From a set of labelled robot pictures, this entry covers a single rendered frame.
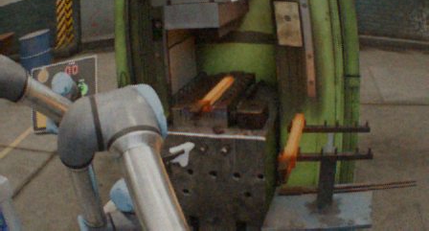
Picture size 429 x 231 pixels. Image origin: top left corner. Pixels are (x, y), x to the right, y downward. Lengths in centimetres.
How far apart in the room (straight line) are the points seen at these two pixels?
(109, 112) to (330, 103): 104
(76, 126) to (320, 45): 105
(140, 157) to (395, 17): 705
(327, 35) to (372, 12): 594
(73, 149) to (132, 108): 16
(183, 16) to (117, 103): 79
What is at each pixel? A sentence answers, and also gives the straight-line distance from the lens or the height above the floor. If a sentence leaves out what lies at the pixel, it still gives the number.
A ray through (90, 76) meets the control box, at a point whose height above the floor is 113.
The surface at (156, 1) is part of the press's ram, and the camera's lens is 167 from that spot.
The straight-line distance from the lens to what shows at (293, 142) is 138.
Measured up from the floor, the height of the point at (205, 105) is 100.
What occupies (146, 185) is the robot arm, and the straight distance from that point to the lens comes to 83.
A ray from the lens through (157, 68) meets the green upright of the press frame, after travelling 189.
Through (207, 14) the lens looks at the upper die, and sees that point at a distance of 161.
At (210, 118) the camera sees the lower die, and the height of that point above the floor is 95.
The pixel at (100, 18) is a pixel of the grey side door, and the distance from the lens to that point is 844.
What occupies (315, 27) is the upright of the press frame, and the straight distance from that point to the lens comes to 168.
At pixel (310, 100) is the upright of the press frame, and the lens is 175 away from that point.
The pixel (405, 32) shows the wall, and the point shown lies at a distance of 778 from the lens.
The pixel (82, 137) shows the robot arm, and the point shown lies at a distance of 90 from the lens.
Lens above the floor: 155
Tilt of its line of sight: 20 degrees down
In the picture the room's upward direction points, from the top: 5 degrees counter-clockwise
